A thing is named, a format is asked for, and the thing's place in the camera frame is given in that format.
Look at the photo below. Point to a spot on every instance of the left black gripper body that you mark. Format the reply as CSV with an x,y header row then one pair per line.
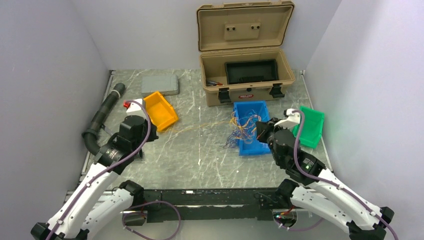
x,y
152,135

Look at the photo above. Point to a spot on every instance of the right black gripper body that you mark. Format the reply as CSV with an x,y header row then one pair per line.
x,y
272,121

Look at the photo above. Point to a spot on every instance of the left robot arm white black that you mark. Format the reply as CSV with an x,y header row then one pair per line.
x,y
79,218

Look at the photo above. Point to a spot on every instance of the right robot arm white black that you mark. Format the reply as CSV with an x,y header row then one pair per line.
x,y
312,186

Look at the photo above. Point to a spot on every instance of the blue plastic bin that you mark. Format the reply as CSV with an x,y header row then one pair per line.
x,y
245,115

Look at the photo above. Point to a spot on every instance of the orange plastic bin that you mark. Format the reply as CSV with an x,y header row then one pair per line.
x,y
160,111

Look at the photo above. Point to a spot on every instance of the green plastic bin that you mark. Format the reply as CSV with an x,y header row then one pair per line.
x,y
313,127

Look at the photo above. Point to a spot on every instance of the silver wrench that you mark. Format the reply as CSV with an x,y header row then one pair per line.
x,y
107,130

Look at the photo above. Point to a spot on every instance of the grey plastic case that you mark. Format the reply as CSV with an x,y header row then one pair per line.
x,y
167,85

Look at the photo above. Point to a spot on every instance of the black tray in toolbox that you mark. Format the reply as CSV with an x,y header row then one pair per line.
x,y
243,72

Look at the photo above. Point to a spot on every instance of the screwdrivers in toolbox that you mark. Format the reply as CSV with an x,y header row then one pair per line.
x,y
213,83

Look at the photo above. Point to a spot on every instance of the tan open toolbox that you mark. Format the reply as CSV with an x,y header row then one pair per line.
x,y
236,32

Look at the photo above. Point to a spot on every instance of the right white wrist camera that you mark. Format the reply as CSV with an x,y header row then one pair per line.
x,y
293,118

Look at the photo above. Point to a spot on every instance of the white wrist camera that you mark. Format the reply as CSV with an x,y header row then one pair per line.
x,y
134,108
293,118

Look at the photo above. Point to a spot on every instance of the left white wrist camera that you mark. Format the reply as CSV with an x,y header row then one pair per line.
x,y
134,108

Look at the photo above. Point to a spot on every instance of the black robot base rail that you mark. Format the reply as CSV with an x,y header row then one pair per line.
x,y
160,205

